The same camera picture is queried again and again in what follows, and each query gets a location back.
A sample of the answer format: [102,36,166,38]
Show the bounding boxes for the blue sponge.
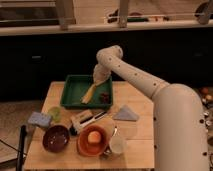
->
[28,112,52,127]

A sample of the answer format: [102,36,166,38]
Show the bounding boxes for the brown item in tray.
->
[100,92,110,103]

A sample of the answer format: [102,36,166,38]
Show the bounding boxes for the white knife block box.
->
[70,110,93,135]

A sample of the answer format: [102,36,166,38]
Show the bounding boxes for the white cup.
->
[109,135,126,154]

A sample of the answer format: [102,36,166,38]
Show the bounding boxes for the black stand pole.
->
[16,125,27,171]

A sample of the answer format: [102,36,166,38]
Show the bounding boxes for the grey triangular cloth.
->
[113,105,139,121]

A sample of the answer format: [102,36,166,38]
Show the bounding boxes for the green small cup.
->
[48,106,61,123]

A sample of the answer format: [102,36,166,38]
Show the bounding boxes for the dark purple bowl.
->
[42,125,70,153]

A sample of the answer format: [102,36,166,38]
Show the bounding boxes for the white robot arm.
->
[96,45,210,171]

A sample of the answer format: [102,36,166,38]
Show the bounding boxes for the wooden railing shelf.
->
[0,0,213,36]

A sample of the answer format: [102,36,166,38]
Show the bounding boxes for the black handled knife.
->
[81,111,107,127]

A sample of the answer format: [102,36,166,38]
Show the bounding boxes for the metal spoon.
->
[112,126,118,137]

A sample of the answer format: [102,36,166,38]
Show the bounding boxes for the orange bowl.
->
[77,125,109,157]

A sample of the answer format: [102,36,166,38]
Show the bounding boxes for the orange fruit in bowl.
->
[87,131,101,144]

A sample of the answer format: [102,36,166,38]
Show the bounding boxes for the green plastic tray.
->
[60,75,113,109]

